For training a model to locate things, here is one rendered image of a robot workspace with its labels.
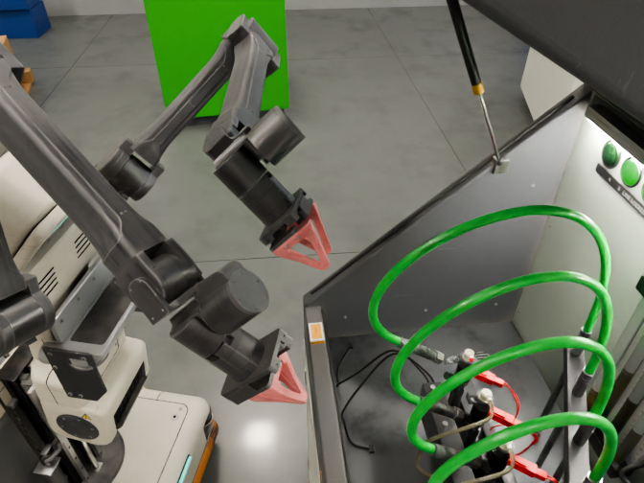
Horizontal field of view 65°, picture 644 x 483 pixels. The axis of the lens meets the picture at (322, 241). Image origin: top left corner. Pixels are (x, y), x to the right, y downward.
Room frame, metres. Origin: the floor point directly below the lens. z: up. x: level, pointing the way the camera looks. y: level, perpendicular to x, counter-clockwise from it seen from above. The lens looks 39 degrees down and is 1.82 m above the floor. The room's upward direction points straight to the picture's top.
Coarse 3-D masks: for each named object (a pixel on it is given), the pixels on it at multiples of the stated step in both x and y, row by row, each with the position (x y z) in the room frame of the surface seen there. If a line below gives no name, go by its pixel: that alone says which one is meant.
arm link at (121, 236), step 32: (0, 64) 0.62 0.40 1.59; (0, 96) 0.57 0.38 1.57; (0, 128) 0.56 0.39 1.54; (32, 128) 0.55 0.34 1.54; (32, 160) 0.53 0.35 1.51; (64, 160) 0.53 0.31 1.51; (64, 192) 0.50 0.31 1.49; (96, 192) 0.50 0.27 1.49; (96, 224) 0.48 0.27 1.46; (128, 224) 0.48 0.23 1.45; (128, 256) 0.44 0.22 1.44; (160, 256) 0.47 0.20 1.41; (160, 288) 0.42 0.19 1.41
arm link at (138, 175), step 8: (128, 160) 0.92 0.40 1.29; (136, 160) 0.94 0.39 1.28; (128, 168) 0.91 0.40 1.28; (136, 168) 0.92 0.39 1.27; (144, 168) 0.93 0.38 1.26; (120, 176) 0.90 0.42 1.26; (128, 176) 0.90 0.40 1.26; (136, 176) 0.91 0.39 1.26; (144, 176) 0.92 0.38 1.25; (120, 184) 0.90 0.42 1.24; (128, 184) 0.90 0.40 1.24; (136, 184) 0.90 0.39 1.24; (128, 192) 0.90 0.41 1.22
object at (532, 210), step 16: (512, 208) 0.55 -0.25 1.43; (528, 208) 0.55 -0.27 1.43; (544, 208) 0.55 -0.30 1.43; (560, 208) 0.56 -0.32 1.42; (464, 224) 0.54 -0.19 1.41; (480, 224) 0.54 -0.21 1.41; (592, 224) 0.56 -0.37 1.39; (432, 240) 0.54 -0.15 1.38; (448, 240) 0.54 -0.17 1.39; (416, 256) 0.53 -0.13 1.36; (608, 256) 0.56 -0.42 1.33; (400, 272) 0.53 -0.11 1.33; (608, 272) 0.56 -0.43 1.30; (384, 288) 0.53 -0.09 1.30; (592, 304) 0.58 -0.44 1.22; (592, 320) 0.57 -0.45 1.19; (384, 336) 0.53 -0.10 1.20
